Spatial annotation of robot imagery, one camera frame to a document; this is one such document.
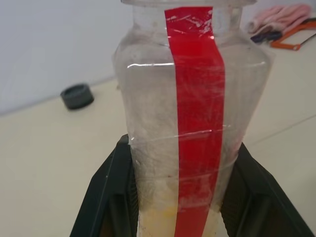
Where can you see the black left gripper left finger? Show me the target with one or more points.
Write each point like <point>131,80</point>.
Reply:
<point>108,197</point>

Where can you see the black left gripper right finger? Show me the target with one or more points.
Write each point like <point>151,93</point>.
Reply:
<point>259,202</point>

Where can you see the clear bottle with red tape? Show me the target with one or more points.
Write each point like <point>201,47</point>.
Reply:
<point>153,98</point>

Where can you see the dark grey round cap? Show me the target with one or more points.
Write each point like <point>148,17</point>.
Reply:
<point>77,96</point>

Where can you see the orange hacksaw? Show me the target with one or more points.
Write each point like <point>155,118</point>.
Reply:
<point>286,40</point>

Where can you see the pink towel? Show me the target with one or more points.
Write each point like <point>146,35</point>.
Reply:
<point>279,18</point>

